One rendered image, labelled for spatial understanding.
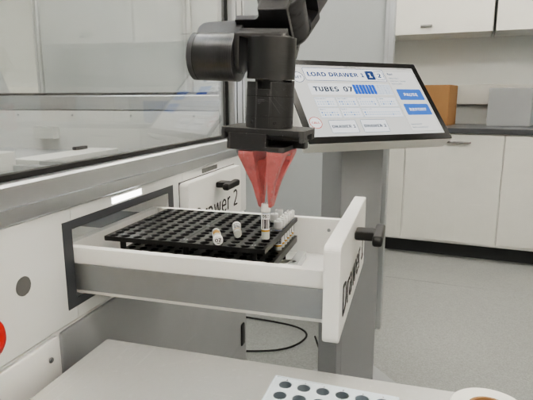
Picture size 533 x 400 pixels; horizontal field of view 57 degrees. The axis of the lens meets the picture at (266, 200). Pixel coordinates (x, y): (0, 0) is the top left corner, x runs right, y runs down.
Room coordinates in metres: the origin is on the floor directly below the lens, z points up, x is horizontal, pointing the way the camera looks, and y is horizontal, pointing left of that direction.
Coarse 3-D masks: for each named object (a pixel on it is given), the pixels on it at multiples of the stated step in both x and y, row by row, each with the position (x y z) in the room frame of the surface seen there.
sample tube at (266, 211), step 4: (264, 204) 0.60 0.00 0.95; (264, 208) 0.60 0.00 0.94; (268, 208) 0.60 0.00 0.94; (264, 212) 0.60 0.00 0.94; (268, 212) 0.60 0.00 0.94; (264, 216) 0.60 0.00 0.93; (268, 216) 0.60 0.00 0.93; (264, 220) 0.60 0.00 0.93; (268, 220) 0.60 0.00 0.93; (264, 224) 0.60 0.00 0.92; (268, 224) 0.60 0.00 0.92; (264, 228) 0.60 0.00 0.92; (268, 228) 0.60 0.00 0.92; (264, 232) 0.60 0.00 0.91; (268, 232) 0.60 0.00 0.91; (264, 236) 0.60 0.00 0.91; (268, 236) 0.60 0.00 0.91
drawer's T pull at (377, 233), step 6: (360, 228) 0.63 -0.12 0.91; (366, 228) 0.63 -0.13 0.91; (372, 228) 0.63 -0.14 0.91; (378, 228) 0.62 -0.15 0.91; (384, 228) 0.63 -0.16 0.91; (360, 234) 0.61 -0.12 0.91; (366, 234) 0.61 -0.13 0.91; (372, 234) 0.60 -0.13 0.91; (378, 234) 0.59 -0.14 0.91; (384, 234) 0.63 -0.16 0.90; (372, 240) 0.58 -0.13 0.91; (378, 240) 0.58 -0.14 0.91; (378, 246) 0.58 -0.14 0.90
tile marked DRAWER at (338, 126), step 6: (330, 120) 1.43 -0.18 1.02; (336, 120) 1.44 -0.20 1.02; (342, 120) 1.44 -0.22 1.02; (348, 120) 1.45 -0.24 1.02; (354, 120) 1.46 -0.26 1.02; (330, 126) 1.41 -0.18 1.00; (336, 126) 1.42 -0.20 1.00; (342, 126) 1.43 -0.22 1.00; (348, 126) 1.43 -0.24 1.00; (354, 126) 1.44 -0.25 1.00; (336, 132) 1.40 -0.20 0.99; (342, 132) 1.41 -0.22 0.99; (348, 132) 1.42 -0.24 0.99; (354, 132) 1.43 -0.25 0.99; (360, 132) 1.44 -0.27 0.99
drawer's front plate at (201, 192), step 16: (208, 176) 0.97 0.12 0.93; (224, 176) 1.05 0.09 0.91; (240, 176) 1.15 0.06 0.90; (192, 192) 0.89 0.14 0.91; (208, 192) 0.96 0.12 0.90; (224, 192) 1.05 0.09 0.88; (240, 192) 1.15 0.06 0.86; (192, 208) 0.89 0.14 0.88; (208, 208) 0.96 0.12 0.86; (224, 208) 1.05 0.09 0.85; (240, 208) 1.15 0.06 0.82
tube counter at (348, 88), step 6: (342, 84) 1.54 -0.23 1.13; (348, 84) 1.55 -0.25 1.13; (354, 84) 1.56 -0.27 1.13; (360, 84) 1.57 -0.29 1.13; (366, 84) 1.58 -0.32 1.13; (372, 84) 1.59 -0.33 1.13; (378, 84) 1.60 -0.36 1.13; (384, 84) 1.61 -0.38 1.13; (348, 90) 1.54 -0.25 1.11; (354, 90) 1.54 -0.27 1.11; (360, 90) 1.55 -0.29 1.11; (366, 90) 1.56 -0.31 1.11; (372, 90) 1.57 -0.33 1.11; (378, 90) 1.58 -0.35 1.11; (384, 90) 1.59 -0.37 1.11; (390, 90) 1.60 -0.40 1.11
